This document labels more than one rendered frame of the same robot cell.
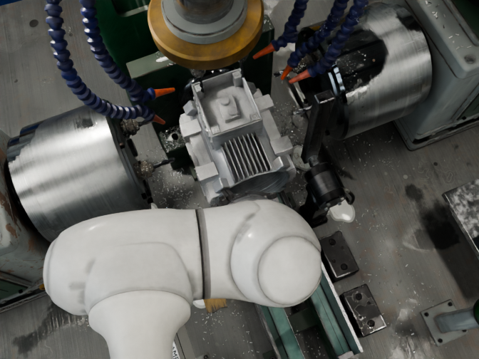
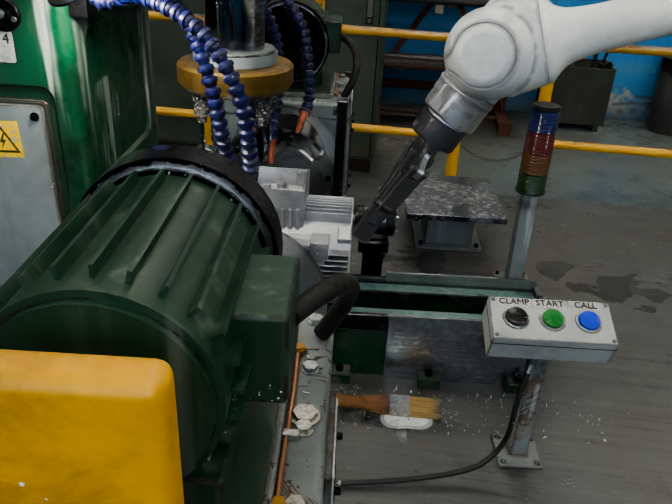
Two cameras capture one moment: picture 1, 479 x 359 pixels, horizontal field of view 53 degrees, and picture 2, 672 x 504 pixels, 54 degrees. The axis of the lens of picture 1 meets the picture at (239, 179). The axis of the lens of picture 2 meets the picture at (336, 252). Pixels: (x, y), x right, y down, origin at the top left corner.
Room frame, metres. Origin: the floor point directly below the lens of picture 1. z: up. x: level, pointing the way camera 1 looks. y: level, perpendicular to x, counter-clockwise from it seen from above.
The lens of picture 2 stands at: (0.03, 0.98, 1.56)
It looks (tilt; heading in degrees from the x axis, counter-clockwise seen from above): 28 degrees down; 287
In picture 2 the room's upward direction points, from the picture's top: 3 degrees clockwise
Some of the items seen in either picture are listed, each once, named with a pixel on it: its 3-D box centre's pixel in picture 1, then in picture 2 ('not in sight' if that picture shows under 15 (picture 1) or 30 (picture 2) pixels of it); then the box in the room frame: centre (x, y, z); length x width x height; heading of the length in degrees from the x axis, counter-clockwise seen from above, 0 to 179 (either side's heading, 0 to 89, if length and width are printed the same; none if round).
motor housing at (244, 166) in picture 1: (236, 148); (294, 247); (0.41, 0.00, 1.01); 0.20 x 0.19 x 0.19; 15
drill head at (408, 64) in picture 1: (369, 67); (282, 167); (0.56, -0.30, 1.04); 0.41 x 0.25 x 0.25; 107
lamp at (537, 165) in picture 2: not in sight; (535, 161); (0.04, -0.43, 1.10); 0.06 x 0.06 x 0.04
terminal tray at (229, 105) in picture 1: (227, 110); (271, 197); (0.45, 0.01, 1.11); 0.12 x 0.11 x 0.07; 15
